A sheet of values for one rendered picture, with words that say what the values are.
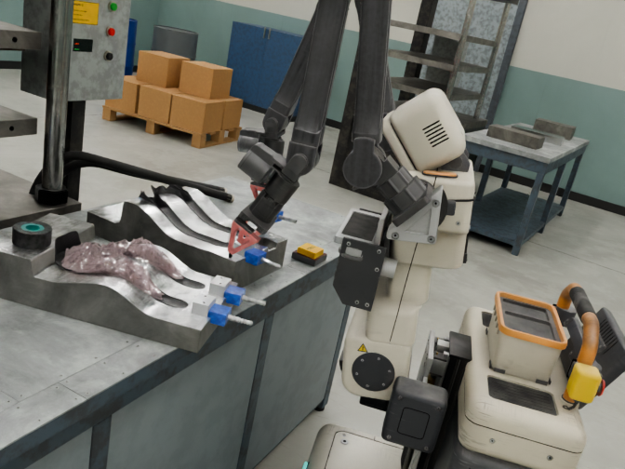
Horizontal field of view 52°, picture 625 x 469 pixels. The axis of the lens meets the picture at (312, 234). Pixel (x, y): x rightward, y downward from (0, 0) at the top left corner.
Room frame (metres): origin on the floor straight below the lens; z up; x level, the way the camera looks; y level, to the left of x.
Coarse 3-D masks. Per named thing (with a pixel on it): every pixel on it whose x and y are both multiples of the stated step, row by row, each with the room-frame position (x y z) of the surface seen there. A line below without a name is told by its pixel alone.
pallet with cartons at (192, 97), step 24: (144, 72) 6.56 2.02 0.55; (168, 72) 6.47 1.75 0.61; (192, 72) 6.41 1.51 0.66; (216, 72) 6.37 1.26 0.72; (144, 96) 6.31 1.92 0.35; (168, 96) 6.21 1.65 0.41; (192, 96) 6.31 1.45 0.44; (216, 96) 6.43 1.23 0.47; (168, 120) 6.21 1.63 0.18; (192, 120) 6.11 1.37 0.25; (216, 120) 6.30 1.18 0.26; (192, 144) 6.08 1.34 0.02; (216, 144) 6.34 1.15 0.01
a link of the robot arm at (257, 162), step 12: (264, 144) 1.30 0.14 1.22; (252, 156) 1.27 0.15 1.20; (264, 156) 1.27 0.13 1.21; (276, 156) 1.28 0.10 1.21; (300, 156) 1.23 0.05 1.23; (240, 168) 1.28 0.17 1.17; (252, 168) 1.26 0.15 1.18; (264, 168) 1.26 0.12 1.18; (288, 168) 1.24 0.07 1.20; (300, 168) 1.23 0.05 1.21
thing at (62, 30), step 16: (64, 0) 1.84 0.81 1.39; (64, 16) 1.84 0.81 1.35; (64, 32) 1.84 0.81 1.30; (48, 48) 1.85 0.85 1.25; (64, 48) 1.84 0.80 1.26; (48, 64) 1.84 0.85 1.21; (64, 64) 1.84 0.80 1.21; (48, 80) 1.84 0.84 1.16; (64, 80) 1.85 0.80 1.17; (48, 96) 1.84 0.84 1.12; (64, 96) 1.85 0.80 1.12; (48, 112) 1.83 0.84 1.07; (64, 112) 1.85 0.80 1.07; (48, 128) 1.83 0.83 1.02; (64, 128) 1.86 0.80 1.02; (48, 144) 1.83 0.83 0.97; (64, 144) 1.87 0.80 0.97; (48, 160) 1.83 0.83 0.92; (48, 176) 1.83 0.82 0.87; (48, 192) 1.82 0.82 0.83; (64, 192) 1.86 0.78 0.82
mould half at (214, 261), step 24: (192, 192) 1.78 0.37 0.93; (96, 216) 1.63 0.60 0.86; (120, 216) 1.66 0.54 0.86; (144, 216) 1.56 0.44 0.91; (192, 216) 1.67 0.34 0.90; (216, 216) 1.74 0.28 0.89; (120, 240) 1.59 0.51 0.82; (168, 240) 1.53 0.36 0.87; (192, 240) 1.53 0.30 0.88; (192, 264) 1.49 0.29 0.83; (216, 264) 1.46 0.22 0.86; (240, 264) 1.46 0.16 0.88; (264, 264) 1.58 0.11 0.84
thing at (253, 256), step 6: (234, 246) 1.50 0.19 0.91; (252, 246) 1.52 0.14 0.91; (240, 252) 1.49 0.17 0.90; (246, 252) 1.49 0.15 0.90; (252, 252) 1.49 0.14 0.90; (258, 252) 1.50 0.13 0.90; (264, 252) 1.51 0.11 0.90; (246, 258) 1.48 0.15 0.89; (252, 258) 1.48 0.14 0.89; (258, 258) 1.47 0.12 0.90; (264, 258) 1.49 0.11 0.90; (258, 264) 1.48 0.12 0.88; (270, 264) 1.48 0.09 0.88; (276, 264) 1.47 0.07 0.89
